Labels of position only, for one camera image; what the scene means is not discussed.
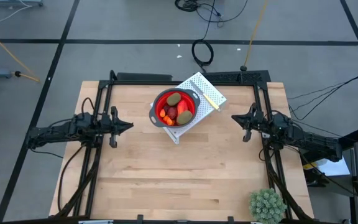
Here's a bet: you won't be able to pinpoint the black cable bundle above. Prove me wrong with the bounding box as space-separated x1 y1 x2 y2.
174 0 249 29

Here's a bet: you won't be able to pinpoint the black aluminium table frame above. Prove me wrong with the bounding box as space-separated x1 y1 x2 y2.
48 70 316 224

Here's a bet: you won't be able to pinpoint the thin black cables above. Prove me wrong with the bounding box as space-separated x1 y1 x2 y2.
287 75 358 121

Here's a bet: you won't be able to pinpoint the white sheet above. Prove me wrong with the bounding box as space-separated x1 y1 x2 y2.
317 156 351 177

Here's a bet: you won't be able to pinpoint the pale green potted plant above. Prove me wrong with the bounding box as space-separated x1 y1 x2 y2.
249 187 288 224

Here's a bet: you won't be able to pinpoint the black hanging coiled cable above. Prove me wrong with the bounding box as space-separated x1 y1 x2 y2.
191 0 218 73

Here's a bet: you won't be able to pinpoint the yellow floor cable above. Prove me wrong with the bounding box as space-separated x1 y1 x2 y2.
0 23 40 83

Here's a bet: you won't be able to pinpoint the white perforated metal shelf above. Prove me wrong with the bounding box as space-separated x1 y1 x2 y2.
149 72 227 146

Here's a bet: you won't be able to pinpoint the black perforated panel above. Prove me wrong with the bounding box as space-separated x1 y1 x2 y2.
202 70 272 84

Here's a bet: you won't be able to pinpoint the yellow hanging cable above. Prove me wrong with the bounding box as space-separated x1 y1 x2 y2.
240 0 269 72

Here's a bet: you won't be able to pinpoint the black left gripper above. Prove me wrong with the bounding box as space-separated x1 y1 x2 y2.
99 105 134 149

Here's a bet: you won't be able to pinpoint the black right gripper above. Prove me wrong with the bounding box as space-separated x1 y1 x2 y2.
231 102 273 143

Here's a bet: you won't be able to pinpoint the red collapsible bowl grey rim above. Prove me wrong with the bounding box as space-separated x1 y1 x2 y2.
149 88 201 128

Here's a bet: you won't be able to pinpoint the brown kiwi fruit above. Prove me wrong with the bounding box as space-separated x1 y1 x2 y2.
176 110 194 126
166 92 182 107

